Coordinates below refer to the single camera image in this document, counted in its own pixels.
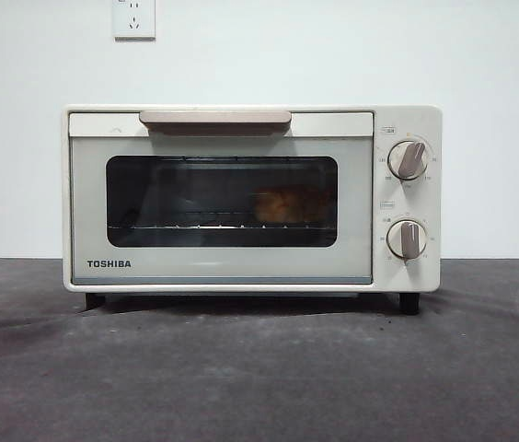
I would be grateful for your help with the cream beige temperature knob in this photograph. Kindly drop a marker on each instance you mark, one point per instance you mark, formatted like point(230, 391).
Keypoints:
point(407, 159)

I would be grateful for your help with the golden brown bread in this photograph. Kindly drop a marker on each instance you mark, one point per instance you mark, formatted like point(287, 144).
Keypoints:
point(287, 205)

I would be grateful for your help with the white wall socket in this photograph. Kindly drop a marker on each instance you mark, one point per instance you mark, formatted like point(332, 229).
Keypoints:
point(134, 20)

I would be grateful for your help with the cream Toshiba toaster oven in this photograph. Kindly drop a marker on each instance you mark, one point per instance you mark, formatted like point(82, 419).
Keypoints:
point(430, 207)

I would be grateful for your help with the cream beige timer knob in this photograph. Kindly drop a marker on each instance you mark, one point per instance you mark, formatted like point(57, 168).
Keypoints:
point(407, 239)

